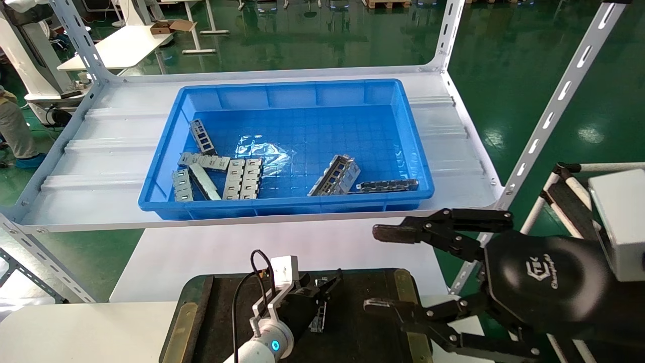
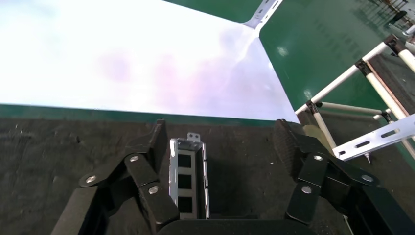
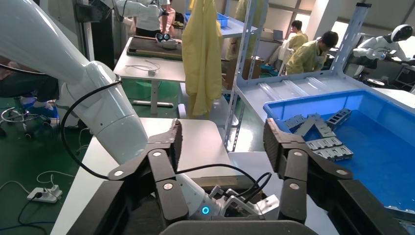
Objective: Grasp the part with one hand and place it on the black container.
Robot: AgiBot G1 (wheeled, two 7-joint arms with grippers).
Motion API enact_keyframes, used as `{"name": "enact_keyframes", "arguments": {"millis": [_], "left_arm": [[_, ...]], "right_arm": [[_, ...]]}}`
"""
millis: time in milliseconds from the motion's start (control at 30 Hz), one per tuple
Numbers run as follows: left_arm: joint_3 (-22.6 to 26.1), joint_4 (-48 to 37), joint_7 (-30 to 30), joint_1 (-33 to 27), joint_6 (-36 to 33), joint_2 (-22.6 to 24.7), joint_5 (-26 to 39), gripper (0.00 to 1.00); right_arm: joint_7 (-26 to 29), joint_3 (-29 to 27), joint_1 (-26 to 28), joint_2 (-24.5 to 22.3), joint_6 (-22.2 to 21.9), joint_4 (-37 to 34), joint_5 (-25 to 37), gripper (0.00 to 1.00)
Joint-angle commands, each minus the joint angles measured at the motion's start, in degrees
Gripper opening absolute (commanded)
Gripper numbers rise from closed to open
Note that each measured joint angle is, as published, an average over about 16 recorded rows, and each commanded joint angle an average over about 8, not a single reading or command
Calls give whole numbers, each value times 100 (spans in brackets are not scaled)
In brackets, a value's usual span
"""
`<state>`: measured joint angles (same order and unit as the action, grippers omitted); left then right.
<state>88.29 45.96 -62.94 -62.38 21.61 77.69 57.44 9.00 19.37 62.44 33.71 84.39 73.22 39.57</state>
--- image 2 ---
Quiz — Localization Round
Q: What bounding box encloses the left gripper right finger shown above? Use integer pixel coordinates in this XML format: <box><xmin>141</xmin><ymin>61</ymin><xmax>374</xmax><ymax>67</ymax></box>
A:
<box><xmin>273</xmin><ymin>119</ymin><xmax>379</xmax><ymax>225</ymax></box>

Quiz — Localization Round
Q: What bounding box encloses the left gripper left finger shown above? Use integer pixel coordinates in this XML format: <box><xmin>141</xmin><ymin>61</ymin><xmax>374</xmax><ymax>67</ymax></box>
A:
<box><xmin>78</xmin><ymin>119</ymin><xmax>181</xmax><ymax>234</ymax></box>

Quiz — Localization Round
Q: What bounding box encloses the silver metal channel part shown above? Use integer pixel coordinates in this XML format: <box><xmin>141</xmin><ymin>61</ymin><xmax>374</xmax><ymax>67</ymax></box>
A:
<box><xmin>168</xmin><ymin>132</ymin><xmax>211</xmax><ymax>220</ymax></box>

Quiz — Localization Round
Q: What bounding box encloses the black tray container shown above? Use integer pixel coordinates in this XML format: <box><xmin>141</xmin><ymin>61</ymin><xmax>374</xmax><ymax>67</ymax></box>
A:
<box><xmin>0</xmin><ymin>103</ymin><xmax>357</xmax><ymax>235</ymax></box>

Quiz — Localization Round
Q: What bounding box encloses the white slotted metal rack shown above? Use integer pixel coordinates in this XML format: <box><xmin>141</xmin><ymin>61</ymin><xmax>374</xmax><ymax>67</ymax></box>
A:
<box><xmin>241</xmin><ymin>0</ymin><xmax>415</xmax><ymax>163</ymax></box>

